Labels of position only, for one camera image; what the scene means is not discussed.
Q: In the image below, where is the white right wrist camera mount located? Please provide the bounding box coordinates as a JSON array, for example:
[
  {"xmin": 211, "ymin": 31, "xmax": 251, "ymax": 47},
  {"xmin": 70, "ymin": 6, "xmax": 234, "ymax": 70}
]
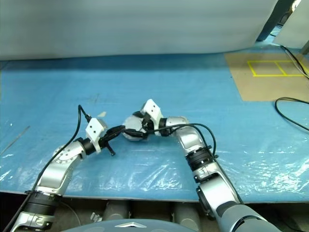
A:
[{"xmin": 140, "ymin": 98, "xmax": 163, "ymax": 127}]

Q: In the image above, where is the white panel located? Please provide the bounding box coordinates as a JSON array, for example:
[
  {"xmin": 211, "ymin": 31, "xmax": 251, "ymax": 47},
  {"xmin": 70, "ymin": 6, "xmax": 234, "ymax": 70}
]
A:
[{"xmin": 274, "ymin": 0, "xmax": 309, "ymax": 48}]

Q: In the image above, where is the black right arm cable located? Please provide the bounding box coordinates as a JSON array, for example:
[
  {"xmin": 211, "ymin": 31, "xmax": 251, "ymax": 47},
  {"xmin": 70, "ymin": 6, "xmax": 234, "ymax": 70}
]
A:
[{"xmin": 142, "ymin": 123, "xmax": 218, "ymax": 158}]

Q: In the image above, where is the grey rounded cylinder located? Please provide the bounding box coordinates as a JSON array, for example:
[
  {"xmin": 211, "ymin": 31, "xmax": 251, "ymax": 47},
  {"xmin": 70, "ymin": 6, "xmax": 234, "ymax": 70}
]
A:
[
  {"xmin": 102, "ymin": 200, "xmax": 130, "ymax": 222},
  {"xmin": 172, "ymin": 202, "xmax": 201, "ymax": 226}
]

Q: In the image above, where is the thin white cable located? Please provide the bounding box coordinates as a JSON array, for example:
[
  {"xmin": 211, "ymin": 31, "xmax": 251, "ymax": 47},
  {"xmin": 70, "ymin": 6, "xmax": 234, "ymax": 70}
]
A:
[{"xmin": 288, "ymin": 54, "xmax": 309, "ymax": 75}]

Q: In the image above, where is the silver ribbed motor rotor cover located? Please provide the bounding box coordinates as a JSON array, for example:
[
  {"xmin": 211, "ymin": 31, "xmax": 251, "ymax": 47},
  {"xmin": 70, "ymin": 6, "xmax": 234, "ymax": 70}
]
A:
[{"xmin": 122, "ymin": 115, "xmax": 146, "ymax": 133}]

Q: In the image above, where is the grey robot torso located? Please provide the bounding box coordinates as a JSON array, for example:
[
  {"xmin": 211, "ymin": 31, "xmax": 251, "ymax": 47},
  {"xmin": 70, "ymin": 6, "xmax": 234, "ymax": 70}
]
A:
[{"xmin": 61, "ymin": 218, "xmax": 194, "ymax": 232}]

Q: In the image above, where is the brown cardboard sheet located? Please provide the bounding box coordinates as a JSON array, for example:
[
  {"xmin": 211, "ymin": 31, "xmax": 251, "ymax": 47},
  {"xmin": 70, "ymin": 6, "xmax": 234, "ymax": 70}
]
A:
[{"xmin": 224, "ymin": 53, "xmax": 309, "ymax": 102}]

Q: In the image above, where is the grey upright post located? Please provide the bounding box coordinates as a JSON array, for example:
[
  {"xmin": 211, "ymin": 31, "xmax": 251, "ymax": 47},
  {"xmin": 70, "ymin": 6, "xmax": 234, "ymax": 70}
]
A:
[{"xmin": 300, "ymin": 38, "xmax": 309, "ymax": 55}]

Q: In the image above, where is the looping black cable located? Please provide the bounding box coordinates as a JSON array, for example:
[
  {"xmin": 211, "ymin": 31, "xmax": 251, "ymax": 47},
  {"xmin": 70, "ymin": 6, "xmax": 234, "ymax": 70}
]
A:
[{"xmin": 275, "ymin": 97, "xmax": 309, "ymax": 132}]

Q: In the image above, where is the thin black cable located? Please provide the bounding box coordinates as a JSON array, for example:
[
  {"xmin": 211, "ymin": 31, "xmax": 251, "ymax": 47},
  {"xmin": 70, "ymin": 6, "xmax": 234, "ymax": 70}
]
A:
[{"xmin": 281, "ymin": 45, "xmax": 309, "ymax": 80}]

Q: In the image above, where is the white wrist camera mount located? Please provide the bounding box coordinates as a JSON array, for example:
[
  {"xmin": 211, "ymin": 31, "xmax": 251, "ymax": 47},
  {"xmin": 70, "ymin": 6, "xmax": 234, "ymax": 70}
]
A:
[
  {"xmin": 85, "ymin": 117, "xmax": 108, "ymax": 154},
  {"xmin": 140, "ymin": 98, "xmax": 163, "ymax": 127}
]

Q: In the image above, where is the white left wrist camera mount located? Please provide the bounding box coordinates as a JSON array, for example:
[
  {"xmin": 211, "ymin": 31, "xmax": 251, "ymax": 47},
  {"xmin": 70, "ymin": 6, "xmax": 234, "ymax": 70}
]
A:
[{"xmin": 85, "ymin": 117, "xmax": 108, "ymax": 154}]

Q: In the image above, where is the white foam backdrop board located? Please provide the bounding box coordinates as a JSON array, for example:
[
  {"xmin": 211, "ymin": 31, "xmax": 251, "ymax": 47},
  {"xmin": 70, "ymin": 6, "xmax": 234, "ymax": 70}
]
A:
[{"xmin": 0, "ymin": 0, "xmax": 281, "ymax": 61}]

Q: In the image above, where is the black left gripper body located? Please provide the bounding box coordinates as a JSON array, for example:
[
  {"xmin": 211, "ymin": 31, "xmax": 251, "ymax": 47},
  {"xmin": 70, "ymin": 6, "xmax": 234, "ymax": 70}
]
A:
[{"xmin": 98, "ymin": 134, "xmax": 113, "ymax": 149}]

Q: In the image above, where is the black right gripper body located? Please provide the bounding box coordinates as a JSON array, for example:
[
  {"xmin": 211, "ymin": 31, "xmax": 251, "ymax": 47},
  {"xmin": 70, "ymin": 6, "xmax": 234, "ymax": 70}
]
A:
[{"xmin": 141, "ymin": 113, "xmax": 157, "ymax": 136}]

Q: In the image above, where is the blue plastic table sheet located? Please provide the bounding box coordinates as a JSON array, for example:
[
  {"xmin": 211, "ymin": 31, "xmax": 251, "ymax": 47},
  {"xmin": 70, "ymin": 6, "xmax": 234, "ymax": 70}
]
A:
[{"xmin": 0, "ymin": 40, "xmax": 309, "ymax": 203}]

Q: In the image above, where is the thin metal rod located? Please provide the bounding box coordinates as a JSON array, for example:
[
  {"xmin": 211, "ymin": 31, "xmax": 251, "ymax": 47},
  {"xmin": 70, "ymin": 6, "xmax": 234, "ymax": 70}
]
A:
[{"xmin": 0, "ymin": 125, "xmax": 31, "ymax": 155}]

